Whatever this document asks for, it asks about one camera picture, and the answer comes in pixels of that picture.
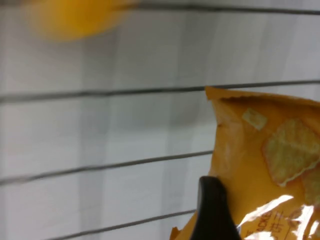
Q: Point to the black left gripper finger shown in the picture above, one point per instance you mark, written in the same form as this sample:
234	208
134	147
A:
212	217

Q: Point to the orange cracker snack pack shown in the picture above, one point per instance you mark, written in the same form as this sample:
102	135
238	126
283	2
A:
237	150

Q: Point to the yellow rubber duck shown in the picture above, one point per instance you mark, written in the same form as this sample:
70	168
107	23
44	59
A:
80	17

